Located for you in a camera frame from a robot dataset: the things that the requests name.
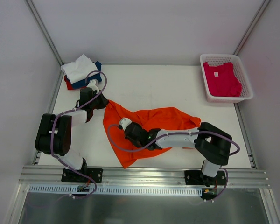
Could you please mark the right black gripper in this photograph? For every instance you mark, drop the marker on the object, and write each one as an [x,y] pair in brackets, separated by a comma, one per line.
[131,134]

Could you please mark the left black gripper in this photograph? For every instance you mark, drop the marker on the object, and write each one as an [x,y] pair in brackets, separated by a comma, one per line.
[102,102]

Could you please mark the orange t-shirt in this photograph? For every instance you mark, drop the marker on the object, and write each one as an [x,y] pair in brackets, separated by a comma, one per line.
[169,118]

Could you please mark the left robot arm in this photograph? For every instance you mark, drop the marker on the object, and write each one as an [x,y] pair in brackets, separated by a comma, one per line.
[54,133]

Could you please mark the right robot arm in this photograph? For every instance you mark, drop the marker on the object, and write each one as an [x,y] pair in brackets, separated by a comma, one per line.
[212,143]

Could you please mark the blue folded t-shirt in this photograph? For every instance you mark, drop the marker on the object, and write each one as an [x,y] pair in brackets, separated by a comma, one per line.
[91,74]

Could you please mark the red folded t-shirt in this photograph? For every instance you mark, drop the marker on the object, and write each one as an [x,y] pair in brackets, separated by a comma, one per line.
[82,83]

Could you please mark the pink t-shirt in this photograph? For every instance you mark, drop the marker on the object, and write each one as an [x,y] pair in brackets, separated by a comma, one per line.
[221,80]

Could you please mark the white plastic basket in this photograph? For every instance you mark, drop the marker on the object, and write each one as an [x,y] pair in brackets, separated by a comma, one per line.
[239,71]

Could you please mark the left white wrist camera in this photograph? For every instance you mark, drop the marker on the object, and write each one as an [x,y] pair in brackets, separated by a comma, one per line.
[93,85]

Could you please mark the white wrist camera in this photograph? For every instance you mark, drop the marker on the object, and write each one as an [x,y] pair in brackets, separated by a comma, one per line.
[93,85]
[124,123]

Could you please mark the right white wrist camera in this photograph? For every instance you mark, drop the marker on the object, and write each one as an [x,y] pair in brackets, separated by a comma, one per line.
[124,123]

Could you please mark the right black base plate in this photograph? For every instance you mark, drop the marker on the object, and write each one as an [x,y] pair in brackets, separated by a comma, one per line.
[195,177]

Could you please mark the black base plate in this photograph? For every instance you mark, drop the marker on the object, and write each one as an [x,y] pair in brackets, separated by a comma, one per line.
[95,175]
[195,177]

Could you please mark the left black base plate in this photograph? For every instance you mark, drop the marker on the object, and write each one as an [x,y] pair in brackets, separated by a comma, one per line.
[95,175]

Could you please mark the white slotted cable duct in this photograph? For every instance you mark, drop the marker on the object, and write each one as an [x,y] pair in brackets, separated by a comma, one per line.
[115,190]

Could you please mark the aluminium mounting rail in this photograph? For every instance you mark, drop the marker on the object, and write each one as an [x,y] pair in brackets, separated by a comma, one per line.
[159,177]

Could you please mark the left aluminium corner post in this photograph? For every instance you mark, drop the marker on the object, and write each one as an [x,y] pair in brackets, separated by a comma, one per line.
[41,25]

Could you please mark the aluminium corner post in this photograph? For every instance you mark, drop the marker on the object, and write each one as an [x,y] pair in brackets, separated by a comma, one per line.
[41,25]
[252,25]

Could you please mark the right aluminium corner post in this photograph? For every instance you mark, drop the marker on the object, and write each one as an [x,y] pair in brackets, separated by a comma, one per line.
[252,25]

